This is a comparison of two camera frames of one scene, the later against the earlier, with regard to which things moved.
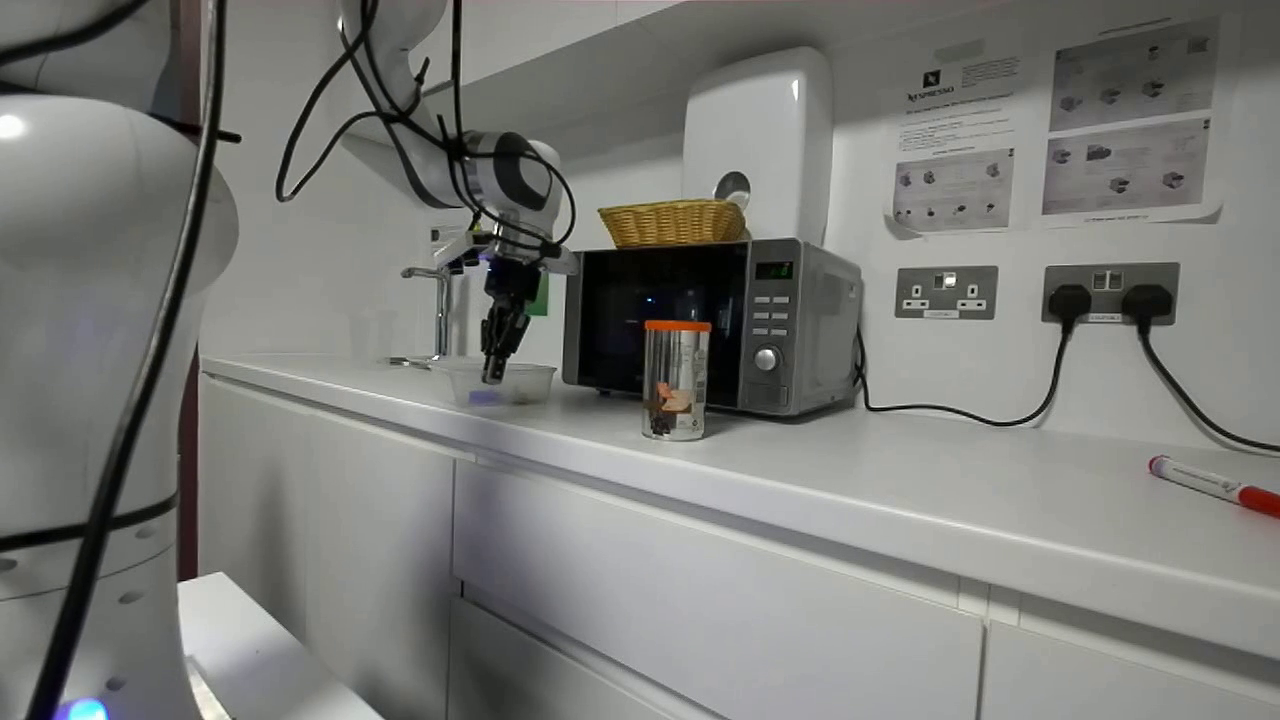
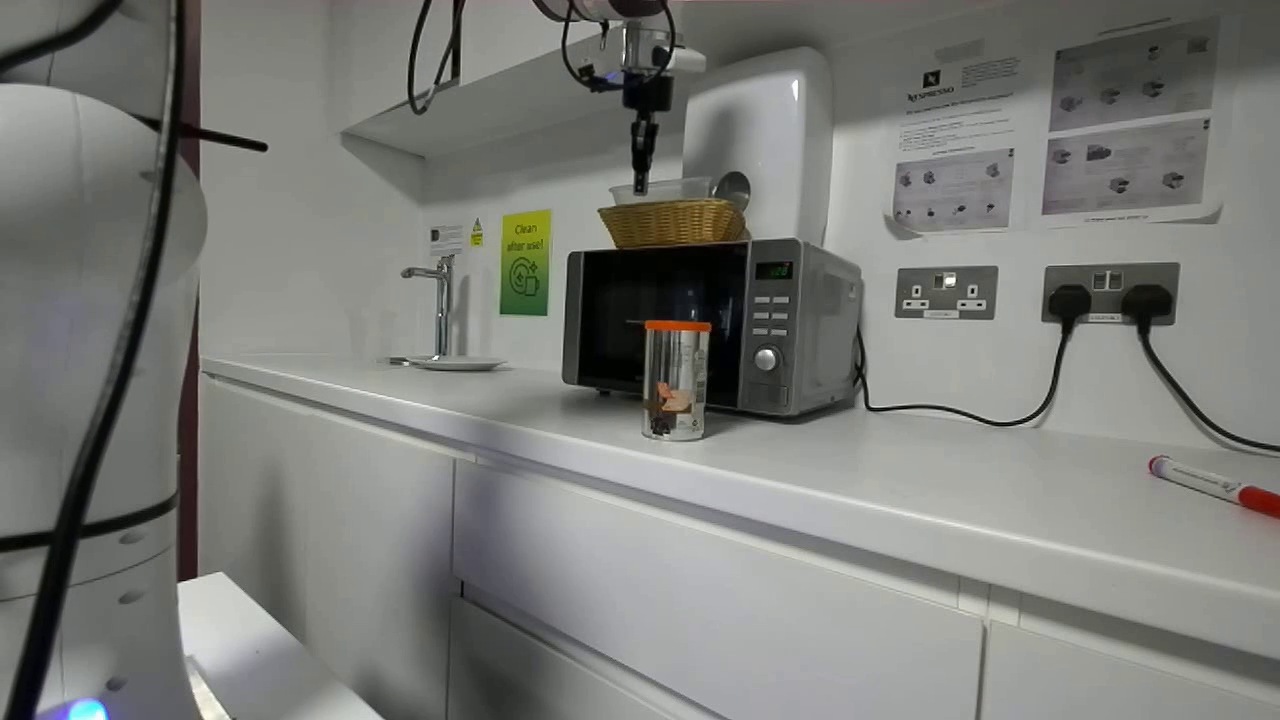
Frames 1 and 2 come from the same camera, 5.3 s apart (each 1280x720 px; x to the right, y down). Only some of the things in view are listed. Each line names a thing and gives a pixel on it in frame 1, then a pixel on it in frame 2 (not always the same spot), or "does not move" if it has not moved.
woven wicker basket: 677,226 does not move
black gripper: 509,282 to 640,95
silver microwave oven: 782,312 does not move
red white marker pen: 1219,486 does not move
